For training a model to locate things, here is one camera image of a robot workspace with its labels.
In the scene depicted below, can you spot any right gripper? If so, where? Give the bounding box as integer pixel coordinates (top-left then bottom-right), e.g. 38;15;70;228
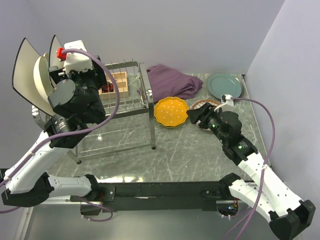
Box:
186;102;228;144

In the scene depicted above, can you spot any brown scale-pattern plate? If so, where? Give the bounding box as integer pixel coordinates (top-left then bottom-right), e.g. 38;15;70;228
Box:
189;99;220;133

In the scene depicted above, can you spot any orange dotted plate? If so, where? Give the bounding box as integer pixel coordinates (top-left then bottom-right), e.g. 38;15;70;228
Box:
154;97;189;126

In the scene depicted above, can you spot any dark green round plate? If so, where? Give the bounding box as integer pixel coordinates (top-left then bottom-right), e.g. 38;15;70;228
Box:
206;73;229;99

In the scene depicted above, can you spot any lime green dotted plate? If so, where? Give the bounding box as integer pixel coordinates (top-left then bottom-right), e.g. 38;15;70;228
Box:
157;122;184;129

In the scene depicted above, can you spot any purple-rimmed beige plate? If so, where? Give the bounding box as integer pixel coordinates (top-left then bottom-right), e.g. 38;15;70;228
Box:
225;74;245;98

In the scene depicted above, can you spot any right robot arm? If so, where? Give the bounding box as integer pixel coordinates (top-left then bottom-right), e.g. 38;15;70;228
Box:
186;103;316;240

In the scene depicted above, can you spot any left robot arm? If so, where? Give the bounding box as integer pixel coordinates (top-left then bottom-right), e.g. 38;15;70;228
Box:
0;55;113;209

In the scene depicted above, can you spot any steel dish rack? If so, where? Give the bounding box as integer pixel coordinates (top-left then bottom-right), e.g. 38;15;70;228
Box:
31;61;157;165

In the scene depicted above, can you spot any purple cloth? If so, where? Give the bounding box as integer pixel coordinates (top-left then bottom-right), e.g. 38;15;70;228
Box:
146;64;203;103

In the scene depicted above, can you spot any black base beam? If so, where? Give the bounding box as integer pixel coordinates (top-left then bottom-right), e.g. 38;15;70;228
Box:
84;181;234;212

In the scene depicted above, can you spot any wooden cutlery box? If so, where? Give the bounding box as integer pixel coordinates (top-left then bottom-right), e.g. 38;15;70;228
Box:
98;72;129;100

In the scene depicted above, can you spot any white round plate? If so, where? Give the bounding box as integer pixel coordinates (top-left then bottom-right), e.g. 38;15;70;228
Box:
33;52;54;108

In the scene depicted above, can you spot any large square plate, far left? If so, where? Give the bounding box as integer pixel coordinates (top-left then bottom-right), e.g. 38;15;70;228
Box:
12;38;55;116

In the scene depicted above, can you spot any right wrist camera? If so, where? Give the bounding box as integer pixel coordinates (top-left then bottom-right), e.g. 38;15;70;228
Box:
214;94;234;112

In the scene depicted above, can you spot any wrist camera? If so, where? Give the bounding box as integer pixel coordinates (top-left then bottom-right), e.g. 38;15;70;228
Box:
63;40;93;74
214;94;234;112

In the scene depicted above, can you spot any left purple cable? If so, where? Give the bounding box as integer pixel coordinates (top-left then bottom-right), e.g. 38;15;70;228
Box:
0;47;121;223

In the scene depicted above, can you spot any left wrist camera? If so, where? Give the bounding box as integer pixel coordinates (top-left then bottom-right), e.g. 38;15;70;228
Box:
63;40;93;74

